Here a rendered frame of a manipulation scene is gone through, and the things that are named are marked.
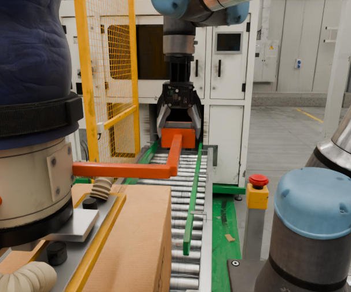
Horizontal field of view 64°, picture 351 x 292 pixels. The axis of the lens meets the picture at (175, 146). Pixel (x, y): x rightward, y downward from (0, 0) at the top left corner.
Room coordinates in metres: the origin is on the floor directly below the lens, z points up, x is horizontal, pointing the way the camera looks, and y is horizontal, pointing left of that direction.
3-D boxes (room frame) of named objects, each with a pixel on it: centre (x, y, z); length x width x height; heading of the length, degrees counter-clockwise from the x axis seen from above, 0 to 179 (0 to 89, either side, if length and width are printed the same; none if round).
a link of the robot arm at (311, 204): (0.38, -0.22, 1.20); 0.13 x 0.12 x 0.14; 143
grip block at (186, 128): (0.72, -0.01, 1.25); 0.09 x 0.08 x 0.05; 86
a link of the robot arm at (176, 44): (0.70, -0.01, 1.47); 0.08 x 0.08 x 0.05
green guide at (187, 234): (1.89, -0.19, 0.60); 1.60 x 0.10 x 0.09; 173
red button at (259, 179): (0.92, -0.30, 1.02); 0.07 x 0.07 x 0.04
